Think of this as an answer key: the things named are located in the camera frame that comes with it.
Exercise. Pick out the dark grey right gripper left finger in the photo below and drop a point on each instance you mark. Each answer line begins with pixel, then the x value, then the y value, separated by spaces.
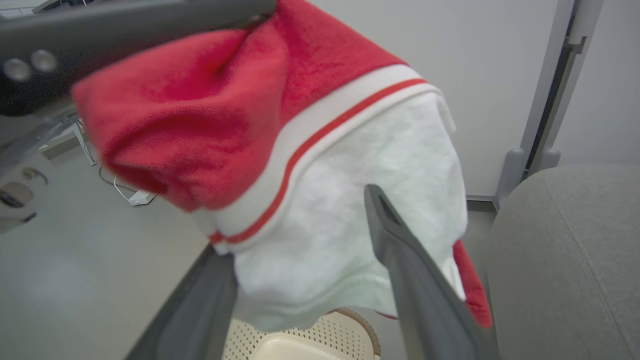
pixel 200 310

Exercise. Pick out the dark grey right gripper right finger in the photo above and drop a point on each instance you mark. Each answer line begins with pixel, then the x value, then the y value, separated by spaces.
pixel 430 300

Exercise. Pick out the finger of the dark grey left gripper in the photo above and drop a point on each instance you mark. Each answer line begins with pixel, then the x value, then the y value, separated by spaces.
pixel 100 30

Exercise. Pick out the red and white garment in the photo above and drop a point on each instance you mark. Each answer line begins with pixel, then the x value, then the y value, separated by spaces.
pixel 200 125

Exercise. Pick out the cream perforated laundry basket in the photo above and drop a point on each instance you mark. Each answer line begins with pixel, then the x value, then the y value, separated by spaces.
pixel 340 336

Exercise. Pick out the white flat plastic box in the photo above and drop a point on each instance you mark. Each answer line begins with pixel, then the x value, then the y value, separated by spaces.
pixel 142 198

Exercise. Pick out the white metal table frame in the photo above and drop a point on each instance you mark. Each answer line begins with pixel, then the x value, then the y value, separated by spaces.
pixel 65 142

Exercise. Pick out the grey partition post with feet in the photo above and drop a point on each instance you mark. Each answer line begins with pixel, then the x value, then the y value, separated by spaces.
pixel 510 175

